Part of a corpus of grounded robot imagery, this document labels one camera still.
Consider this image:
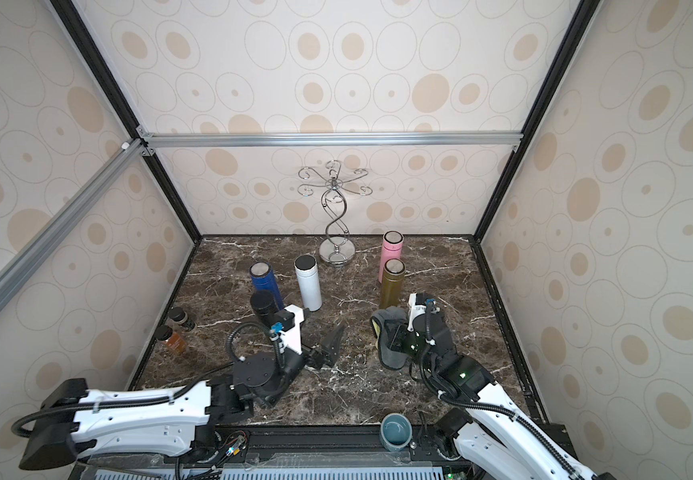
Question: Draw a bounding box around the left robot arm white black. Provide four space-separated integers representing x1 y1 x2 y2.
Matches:
12 324 346 471

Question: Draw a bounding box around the black thermos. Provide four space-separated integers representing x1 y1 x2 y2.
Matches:
250 290 280 329

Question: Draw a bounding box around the blue thermos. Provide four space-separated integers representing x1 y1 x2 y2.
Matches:
248 261 286 310

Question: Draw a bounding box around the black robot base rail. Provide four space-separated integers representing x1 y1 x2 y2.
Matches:
70 425 493 479

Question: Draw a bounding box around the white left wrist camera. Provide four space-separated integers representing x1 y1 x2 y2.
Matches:
270 305 306 355

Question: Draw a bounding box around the silver metal cup stand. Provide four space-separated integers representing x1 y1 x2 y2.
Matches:
298 159 372 267

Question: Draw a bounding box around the white thermos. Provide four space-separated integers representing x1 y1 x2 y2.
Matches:
294 254 322 311

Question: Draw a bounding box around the pink thermos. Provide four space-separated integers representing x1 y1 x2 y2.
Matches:
378 230 404 283

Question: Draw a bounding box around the orange spice jar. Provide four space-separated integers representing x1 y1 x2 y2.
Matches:
154 325 186 355

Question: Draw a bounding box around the left aluminium frame bar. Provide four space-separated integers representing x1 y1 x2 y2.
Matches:
0 139 144 312

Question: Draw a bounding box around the teal ceramic mug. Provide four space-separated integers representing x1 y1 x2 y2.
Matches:
379 413 413 452

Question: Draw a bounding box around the grey yellow cleaning cloth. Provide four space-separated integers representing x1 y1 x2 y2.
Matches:
370 306 407 371

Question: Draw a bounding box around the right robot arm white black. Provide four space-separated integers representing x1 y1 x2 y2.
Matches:
371 307 614 479

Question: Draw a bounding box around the horizontal aluminium frame bar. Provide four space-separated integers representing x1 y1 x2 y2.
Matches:
142 131 523 148

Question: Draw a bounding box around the dark lid spice jar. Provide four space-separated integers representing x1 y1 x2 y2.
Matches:
168 307 196 331

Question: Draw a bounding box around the gold thermos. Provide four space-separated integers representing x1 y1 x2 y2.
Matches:
379 258 406 309

